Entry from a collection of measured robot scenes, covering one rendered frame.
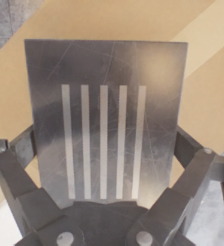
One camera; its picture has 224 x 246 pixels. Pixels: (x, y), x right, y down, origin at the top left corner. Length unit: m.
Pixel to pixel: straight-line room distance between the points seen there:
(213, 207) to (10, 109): 1.68
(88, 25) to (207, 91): 0.17
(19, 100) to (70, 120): 0.12
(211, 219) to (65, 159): 1.74
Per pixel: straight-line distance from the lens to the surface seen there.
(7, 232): 0.83
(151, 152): 0.18
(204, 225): 1.88
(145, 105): 0.16
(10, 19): 1.28
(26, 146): 0.17
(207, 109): 0.28
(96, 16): 0.24
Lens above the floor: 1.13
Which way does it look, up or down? 72 degrees down
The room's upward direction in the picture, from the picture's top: 175 degrees clockwise
